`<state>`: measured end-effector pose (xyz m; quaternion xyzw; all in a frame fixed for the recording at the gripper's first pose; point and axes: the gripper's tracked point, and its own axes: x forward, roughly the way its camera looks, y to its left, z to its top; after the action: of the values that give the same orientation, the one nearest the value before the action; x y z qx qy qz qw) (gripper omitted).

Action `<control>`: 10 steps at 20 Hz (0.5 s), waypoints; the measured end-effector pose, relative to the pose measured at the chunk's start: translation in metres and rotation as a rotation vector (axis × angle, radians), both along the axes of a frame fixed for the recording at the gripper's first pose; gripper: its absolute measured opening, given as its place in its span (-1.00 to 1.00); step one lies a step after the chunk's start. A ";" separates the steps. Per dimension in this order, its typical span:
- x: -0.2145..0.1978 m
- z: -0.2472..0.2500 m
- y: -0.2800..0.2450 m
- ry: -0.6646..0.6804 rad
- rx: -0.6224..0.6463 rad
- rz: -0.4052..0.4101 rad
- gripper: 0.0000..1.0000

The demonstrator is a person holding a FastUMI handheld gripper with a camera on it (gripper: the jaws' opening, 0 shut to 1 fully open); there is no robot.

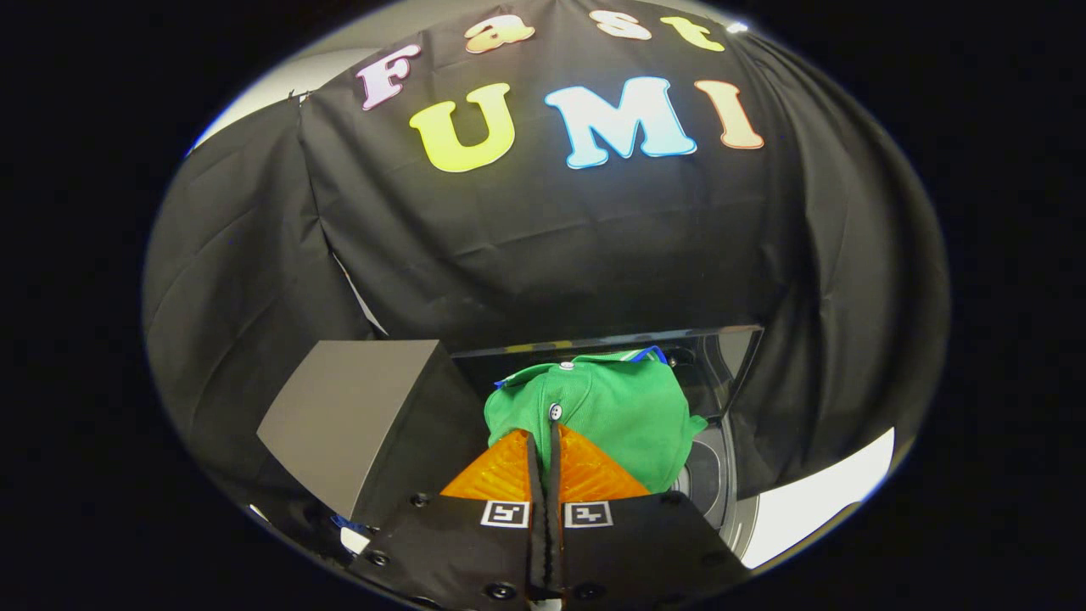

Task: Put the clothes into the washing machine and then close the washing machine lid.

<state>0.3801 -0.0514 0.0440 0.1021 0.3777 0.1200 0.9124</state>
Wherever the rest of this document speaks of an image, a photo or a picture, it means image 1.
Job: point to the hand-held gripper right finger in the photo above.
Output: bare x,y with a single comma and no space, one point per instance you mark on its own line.
636,552

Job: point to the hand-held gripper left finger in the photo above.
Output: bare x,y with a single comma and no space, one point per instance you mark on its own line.
475,552

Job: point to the green polo shirt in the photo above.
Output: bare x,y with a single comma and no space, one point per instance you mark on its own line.
611,407

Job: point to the white board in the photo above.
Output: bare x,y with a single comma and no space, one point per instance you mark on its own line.
814,501

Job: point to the grey cabinet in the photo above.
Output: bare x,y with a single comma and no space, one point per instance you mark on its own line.
339,407

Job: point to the black backdrop cloth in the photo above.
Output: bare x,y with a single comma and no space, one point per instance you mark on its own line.
551,238

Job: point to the small ceiling light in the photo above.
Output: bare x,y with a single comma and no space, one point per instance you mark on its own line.
736,27

